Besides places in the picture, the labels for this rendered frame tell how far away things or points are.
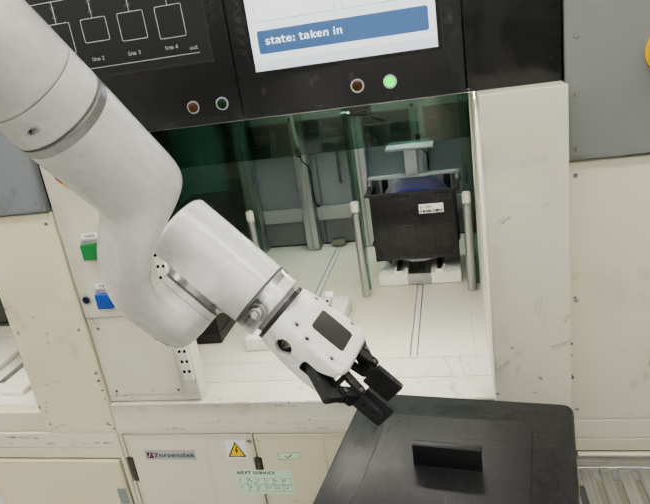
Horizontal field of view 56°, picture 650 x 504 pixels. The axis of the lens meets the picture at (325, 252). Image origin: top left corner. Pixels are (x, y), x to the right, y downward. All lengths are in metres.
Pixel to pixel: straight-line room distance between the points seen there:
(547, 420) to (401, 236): 0.82
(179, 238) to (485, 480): 0.44
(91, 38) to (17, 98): 0.59
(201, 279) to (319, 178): 1.29
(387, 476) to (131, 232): 0.41
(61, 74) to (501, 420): 0.64
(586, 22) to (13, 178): 0.97
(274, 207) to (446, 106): 0.77
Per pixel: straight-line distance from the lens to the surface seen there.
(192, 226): 0.70
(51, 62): 0.53
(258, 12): 1.00
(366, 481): 0.77
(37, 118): 0.53
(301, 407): 1.20
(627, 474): 1.19
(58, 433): 1.48
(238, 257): 0.70
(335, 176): 1.94
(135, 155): 0.58
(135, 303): 0.65
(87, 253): 1.20
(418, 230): 1.56
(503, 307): 1.01
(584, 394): 1.17
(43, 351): 1.37
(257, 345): 1.39
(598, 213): 1.03
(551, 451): 0.81
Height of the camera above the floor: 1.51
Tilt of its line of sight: 19 degrees down
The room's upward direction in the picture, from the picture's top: 9 degrees counter-clockwise
